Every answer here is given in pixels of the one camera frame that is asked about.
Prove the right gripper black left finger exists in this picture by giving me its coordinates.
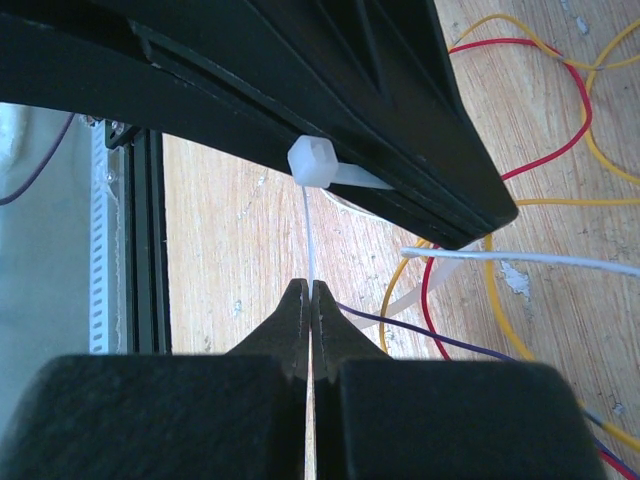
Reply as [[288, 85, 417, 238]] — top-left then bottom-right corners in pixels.
[[1, 279, 310, 479]]

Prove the light blue slotted cable duct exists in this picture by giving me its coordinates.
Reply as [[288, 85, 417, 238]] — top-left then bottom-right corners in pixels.
[[88, 121, 126, 355]]

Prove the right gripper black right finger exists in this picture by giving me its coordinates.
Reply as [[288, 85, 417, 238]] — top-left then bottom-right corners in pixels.
[[311, 281, 605, 479]]

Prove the black aluminium frame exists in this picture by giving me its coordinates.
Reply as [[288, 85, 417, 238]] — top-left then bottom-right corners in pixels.
[[105, 121, 172, 354]]

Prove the dark purple wire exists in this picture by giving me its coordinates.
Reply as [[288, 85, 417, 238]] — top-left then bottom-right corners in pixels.
[[334, 299, 640, 480]]

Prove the yellow wire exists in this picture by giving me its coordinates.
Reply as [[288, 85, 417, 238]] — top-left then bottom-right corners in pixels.
[[378, 12, 640, 453]]

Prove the white wire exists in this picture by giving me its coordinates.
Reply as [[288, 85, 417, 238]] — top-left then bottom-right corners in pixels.
[[400, 245, 640, 279]]

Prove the white zip tie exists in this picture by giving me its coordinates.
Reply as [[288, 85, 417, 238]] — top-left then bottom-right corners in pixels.
[[286, 133, 481, 480]]

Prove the red wire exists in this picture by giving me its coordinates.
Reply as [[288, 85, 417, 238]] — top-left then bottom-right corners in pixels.
[[420, 37, 640, 480]]

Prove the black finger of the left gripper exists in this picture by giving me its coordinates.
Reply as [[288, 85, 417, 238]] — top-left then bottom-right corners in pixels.
[[1, 1, 518, 249]]

